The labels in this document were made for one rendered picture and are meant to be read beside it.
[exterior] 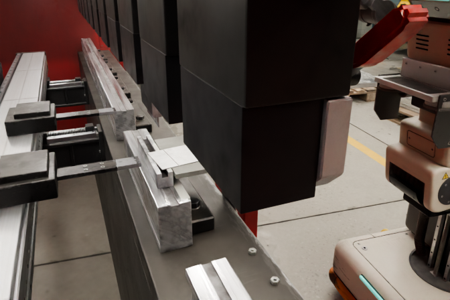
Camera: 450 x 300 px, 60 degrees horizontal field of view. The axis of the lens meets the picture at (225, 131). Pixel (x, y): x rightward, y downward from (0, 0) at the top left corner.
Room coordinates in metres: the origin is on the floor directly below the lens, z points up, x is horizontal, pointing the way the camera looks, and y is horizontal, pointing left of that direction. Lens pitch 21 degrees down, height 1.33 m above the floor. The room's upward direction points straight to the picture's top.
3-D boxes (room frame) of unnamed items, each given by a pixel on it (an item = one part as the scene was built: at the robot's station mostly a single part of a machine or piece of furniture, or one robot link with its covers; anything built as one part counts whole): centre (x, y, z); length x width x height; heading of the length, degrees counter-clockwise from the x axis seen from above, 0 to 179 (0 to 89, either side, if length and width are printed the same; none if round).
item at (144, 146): (0.73, 0.15, 0.99); 0.20 x 0.03 x 0.03; 22
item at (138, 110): (1.29, 0.31, 0.89); 0.30 x 0.05 x 0.03; 22
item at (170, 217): (0.76, 0.16, 0.92); 0.39 x 0.06 x 0.10; 22
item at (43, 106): (0.96, 0.42, 1.01); 0.26 x 0.12 x 0.05; 112
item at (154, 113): (0.71, 0.14, 1.13); 0.10 x 0.02 x 0.10; 22
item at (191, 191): (0.77, 0.10, 0.89); 0.30 x 0.05 x 0.03; 22
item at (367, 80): (4.98, -1.58, 0.17); 0.99 x 0.63 x 0.05; 14
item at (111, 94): (1.88, 0.62, 0.92); 1.67 x 0.06 x 0.10; 22
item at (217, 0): (0.32, -0.02, 1.26); 0.15 x 0.09 x 0.17; 22
